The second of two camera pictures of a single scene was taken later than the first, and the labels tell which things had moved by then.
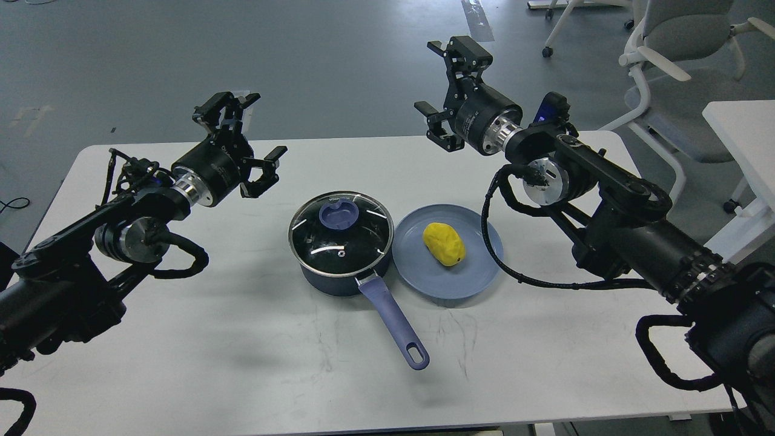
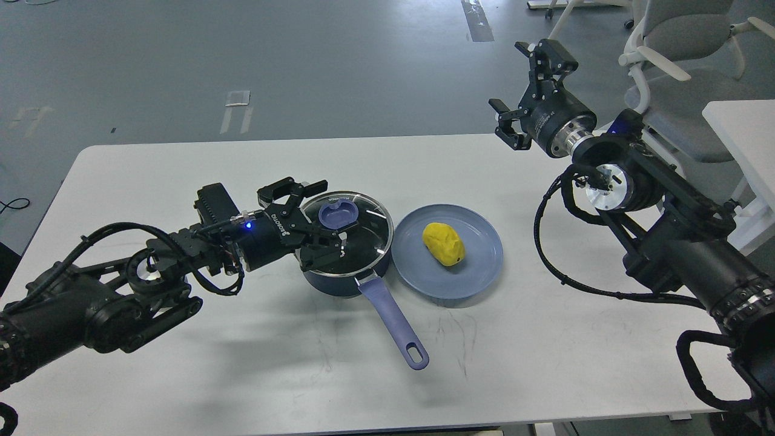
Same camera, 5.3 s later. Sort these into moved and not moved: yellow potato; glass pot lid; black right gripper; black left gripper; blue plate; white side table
Moved: black left gripper; black right gripper
Not moved: glass pot lid; yellow potato; blue plate; white side table
